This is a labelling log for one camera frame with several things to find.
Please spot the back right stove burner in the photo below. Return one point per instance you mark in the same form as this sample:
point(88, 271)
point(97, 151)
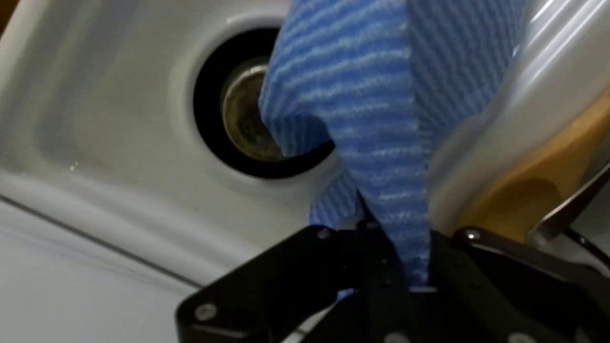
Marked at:
point(227, 115)

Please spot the wooden spatula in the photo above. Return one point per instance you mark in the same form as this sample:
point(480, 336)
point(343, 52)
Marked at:
point(515, 202)

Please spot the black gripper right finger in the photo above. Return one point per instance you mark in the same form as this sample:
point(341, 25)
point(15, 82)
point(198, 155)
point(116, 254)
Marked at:
point(448, 263)

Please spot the white gas stove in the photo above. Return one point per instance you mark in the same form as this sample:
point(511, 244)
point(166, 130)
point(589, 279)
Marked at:
point(118, 225)

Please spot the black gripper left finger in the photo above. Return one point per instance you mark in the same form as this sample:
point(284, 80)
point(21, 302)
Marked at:
point(381, 267)

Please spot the blue fabric cloth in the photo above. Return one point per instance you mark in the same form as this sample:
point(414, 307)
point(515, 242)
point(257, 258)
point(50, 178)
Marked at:
point(385, 82)

